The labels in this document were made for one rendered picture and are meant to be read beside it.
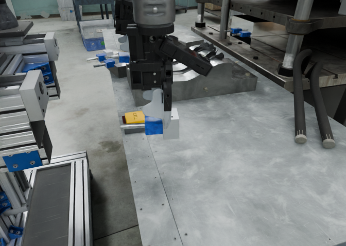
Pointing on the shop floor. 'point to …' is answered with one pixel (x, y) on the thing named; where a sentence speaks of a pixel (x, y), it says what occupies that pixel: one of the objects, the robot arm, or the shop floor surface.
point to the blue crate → (93, 44)
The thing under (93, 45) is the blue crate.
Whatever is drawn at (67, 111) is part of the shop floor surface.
